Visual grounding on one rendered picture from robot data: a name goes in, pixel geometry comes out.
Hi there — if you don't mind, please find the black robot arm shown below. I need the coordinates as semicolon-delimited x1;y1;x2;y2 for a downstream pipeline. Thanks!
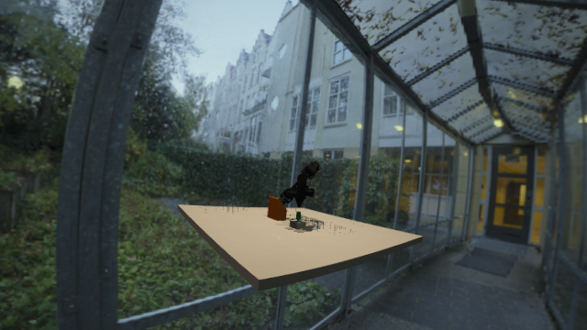
280;161;320;205

